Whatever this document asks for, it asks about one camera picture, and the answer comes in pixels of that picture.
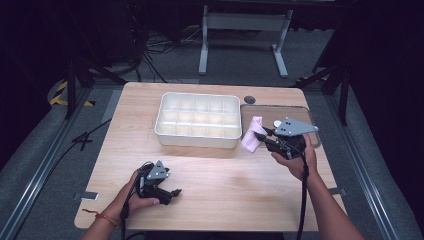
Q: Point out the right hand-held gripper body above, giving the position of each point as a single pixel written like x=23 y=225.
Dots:
x=290 y=140

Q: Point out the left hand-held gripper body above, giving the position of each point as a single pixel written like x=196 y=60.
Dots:
x=155 y=188

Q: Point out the pink sock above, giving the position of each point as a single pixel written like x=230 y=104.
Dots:
x=253 y=136

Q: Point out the white compartment storage box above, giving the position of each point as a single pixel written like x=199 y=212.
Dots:
x=198 y=120

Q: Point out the person's right hand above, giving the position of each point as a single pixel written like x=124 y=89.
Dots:
x=298 y=166

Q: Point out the person's left hand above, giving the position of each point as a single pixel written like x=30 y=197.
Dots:
x=128 y=201

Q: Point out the dark round table grommet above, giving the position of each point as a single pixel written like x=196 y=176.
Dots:
x=249 y=99

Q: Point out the grey tape piece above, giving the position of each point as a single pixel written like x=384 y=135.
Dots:
x=87 y=196
x=337 y=191

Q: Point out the black metal stand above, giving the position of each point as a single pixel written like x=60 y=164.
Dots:
x=71 y=90
x=343 y=96

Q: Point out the aluminium floor rail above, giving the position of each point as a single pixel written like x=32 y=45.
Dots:
x=361 y=166
x=43 y=166

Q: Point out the white metal desk frame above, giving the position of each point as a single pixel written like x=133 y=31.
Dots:
x=245 y=21

